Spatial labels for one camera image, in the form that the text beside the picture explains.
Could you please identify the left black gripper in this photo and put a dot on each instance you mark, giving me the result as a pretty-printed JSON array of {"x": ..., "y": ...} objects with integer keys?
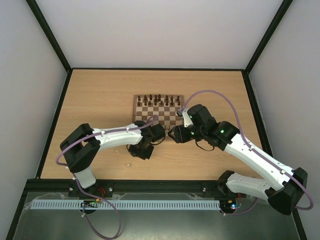
[{"x": 146, "y": 155}]

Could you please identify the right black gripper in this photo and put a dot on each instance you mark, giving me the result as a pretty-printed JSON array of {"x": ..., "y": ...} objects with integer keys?
[{"x": 182, "y": 133}]

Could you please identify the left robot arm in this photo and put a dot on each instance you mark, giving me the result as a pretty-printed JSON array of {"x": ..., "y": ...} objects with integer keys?
[{"x": 82, "y": 145}]

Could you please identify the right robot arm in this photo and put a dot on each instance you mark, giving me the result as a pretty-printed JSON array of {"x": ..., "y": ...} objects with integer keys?
[{"x": 280, "y": 185}]

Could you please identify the wooden chess board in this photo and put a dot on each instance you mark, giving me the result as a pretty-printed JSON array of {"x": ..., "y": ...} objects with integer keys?
[{"x": 167, "y": 115}]

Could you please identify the left electronics board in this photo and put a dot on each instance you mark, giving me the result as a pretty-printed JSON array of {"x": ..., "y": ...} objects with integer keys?
[{"x": 91, "y": 203}]

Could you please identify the electronics board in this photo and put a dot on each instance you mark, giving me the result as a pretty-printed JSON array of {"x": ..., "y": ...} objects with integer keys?
[
  {"x": 91, "y": 203},
  {"x": 232, "y": 204}
]

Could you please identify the right electronics board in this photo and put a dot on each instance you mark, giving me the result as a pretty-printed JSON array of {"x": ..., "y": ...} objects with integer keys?
[{"x": 232, "y": 204}]

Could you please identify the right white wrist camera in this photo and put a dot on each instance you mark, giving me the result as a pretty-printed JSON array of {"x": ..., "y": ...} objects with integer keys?
[{"x": 183, "y": 114}]

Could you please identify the light blue cable duct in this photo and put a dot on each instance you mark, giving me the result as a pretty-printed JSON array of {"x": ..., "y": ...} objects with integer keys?
[{"x": 72, "y": 204}]

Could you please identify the black cage frame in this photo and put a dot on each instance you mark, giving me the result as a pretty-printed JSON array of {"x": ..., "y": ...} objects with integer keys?
[{"x": 34, "y": 7}]

